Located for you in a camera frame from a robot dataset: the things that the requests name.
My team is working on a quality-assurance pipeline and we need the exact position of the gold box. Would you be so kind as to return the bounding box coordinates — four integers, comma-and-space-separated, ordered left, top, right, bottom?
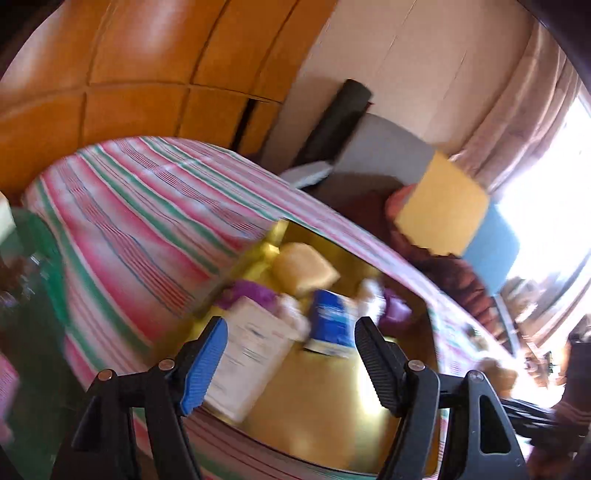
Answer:
198, 219, 444, 476

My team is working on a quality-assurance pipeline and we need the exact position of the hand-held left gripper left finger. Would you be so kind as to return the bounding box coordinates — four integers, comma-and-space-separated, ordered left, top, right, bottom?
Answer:
69, 316, 229, 480

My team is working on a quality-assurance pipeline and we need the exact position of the black rolled mat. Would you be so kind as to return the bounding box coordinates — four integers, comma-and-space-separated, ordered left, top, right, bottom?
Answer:
300, 78, 372, 160

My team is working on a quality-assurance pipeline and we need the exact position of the maroon padded jacket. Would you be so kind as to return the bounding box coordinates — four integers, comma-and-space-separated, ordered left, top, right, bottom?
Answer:
355, 185, 509, 342

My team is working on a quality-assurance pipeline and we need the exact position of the wooden wardrobe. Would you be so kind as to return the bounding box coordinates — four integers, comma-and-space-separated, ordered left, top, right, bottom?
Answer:
0, 0, 342, 199

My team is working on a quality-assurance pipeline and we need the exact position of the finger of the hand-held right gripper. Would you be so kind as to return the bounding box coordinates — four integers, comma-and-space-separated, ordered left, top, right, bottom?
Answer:
501, 397, 559, 446

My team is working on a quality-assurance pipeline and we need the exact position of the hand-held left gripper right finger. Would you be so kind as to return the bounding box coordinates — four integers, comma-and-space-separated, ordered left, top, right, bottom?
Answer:
355, 316, 527, 480

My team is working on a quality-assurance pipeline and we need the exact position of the striped tablecloth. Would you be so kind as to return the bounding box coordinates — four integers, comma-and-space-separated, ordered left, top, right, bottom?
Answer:
23, 136, 518, 480

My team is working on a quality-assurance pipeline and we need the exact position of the beige curtain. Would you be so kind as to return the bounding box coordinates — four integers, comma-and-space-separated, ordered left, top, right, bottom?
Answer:
450, 23, 587, 195

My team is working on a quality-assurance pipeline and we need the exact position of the blue packet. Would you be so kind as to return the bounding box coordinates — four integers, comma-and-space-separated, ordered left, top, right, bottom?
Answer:
302, 290, 358, 358

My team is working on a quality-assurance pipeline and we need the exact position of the purple snack packet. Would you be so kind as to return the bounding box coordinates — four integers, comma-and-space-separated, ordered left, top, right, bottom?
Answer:
217, 279, 278, 312
381, 288, 411, 330

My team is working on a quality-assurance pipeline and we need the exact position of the yellow sponge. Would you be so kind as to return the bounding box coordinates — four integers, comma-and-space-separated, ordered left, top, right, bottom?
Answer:
270, 242, 340, 296

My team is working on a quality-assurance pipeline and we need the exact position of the beige cardboard box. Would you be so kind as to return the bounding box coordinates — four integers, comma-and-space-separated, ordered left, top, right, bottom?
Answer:
203, 295, 296, 423

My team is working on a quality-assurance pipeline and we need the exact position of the pink cloth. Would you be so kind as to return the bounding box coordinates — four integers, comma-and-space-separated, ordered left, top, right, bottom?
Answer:
0, 353, 21, 444

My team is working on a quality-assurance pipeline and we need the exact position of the grey yellow blue chair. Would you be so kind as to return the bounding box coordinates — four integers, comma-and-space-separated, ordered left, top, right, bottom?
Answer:
281, 113, 522, 296

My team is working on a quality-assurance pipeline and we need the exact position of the green cloth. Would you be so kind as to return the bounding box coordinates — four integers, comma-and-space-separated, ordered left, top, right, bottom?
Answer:
0, 208, 77, 416

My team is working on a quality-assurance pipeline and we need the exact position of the white knotted cloth strap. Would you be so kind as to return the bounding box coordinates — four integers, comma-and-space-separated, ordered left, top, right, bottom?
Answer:
358, 277, 386, 319

